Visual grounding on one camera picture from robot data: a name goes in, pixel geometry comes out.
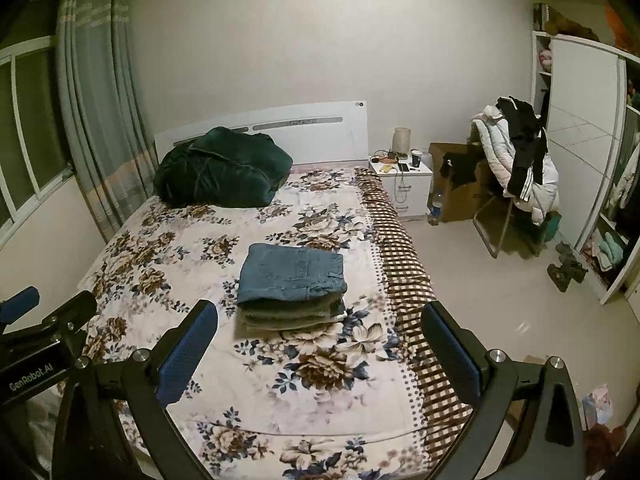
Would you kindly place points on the dark green velvet comforter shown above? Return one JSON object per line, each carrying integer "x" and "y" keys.
{"x": 223, "y": 168}

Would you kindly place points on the large brown cardboard box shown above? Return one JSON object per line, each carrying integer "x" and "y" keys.
{"x": 461, "y": 179}

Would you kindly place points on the dark cup on nightstand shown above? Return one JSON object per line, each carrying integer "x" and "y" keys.
{"x": 416, "y": 158}

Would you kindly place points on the dark slippers on floor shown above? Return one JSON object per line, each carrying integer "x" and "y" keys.
{"x": 569, "y": 269}

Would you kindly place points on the white sliding wardrobe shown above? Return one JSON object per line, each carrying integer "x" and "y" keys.
{"x": 585, "y": 89}

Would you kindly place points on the window with white frame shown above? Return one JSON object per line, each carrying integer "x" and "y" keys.
{"x": 35, "y": 160}

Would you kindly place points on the black clothes on chair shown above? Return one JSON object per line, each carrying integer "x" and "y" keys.
{"x": 527, "y": 136}

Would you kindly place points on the blue denim jeans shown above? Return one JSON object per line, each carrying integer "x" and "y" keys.
{"x": 288, "y": 274}

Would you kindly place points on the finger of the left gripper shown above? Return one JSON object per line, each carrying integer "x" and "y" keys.
{"x": 67, "y": 319}
{"x": 18, "y": 305}

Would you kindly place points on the grey folded fleece blanket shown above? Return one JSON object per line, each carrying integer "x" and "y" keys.
{"x": 275, "y": 322}

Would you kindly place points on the white folded cloth under fleece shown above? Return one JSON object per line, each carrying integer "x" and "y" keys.
{"x": 333, "y": 317}

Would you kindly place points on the grey-green window curtain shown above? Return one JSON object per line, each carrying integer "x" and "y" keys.
{"x": 113, "y": 156}

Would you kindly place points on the white puffer jacket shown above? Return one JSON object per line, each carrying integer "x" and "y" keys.
{"x": 534, "y": 186}

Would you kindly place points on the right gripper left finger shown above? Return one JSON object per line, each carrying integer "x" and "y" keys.
{"x": 89, "y": 442}

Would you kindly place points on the plastic water bottle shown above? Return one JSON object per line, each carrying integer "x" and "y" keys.
{"x": 435, "y": 213}

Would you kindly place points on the beige table lamp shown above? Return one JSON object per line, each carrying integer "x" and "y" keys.
{"x": 401, "y": 142}

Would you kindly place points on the white bedside table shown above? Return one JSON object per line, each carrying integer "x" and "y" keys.
{"x": 408, "y": 187}

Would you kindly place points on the metal folding chair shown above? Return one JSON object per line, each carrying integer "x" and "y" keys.
{"x": 503, "y": 226}

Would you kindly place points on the white bed headboard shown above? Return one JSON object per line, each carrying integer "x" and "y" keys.
{"x": 310, "y": 133}

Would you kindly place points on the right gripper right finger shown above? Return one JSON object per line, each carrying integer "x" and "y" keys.
{"x": 547, "y": 441}

